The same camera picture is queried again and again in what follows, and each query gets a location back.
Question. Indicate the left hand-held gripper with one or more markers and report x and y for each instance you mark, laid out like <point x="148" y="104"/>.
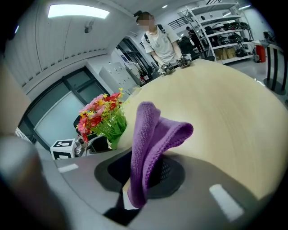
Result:
<point x="63" y="149"/>

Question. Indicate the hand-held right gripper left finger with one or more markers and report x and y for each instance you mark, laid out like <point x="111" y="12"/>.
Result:
<point x="78" y="173"/>

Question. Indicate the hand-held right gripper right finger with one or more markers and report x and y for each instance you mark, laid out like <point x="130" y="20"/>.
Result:
<point x="202" y="202"/>

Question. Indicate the potted red orange flowers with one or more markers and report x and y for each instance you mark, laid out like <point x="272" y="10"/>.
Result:
<point x="105" y="125"/>

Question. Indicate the purple cloth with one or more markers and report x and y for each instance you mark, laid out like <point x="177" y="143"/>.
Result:
<point x="144" y="134"/>

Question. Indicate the person's left forearm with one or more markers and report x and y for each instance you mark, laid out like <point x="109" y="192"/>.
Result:
<point x="13" y="101"/>

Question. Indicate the black-framed glass window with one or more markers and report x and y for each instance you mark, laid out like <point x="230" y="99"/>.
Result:
<point x="56" y="112"/>

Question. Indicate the grey locker cabinet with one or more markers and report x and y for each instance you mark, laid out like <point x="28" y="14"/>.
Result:
<point x="117" y="74"/>

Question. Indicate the ceiling-mounted sensor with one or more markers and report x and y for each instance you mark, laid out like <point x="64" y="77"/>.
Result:
<point x="89" y="27"/>

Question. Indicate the rectangular ceiling light panel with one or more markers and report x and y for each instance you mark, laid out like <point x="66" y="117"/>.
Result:
<point x="78" y="11"/>

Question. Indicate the small ceiling light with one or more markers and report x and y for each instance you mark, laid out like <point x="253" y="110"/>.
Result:
<point x="16" y="29"/>

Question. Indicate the black metal railing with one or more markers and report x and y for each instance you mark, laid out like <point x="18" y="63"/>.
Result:
<point x="180" y="22"/>

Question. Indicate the table with black legs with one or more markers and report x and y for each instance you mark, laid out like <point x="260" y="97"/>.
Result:
<point x="270" y="65"/>

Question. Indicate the red bin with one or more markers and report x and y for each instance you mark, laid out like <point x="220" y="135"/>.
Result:
<point x="260" y="54"/>

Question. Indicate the white storage shelf rack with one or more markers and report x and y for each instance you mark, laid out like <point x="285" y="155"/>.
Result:
<point x="222" y="33"/>

